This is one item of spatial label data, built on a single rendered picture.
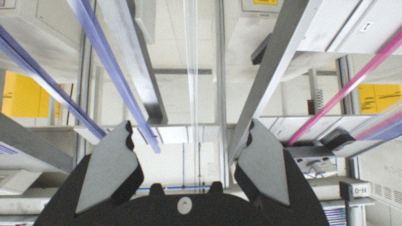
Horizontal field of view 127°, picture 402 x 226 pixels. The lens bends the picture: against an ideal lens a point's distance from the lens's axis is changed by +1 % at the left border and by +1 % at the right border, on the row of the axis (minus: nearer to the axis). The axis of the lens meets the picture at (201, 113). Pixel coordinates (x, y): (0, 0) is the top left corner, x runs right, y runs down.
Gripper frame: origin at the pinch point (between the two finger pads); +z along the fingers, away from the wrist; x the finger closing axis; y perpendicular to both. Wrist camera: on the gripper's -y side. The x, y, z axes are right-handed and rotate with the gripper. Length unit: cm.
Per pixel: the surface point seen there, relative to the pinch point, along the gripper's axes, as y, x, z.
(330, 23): -11.1, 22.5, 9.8
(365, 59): -5, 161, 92
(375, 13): -12.6, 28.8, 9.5
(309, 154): 27, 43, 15
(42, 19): -19, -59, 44
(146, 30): -10.0, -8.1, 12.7
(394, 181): 82, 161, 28
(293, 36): -9.0, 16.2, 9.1
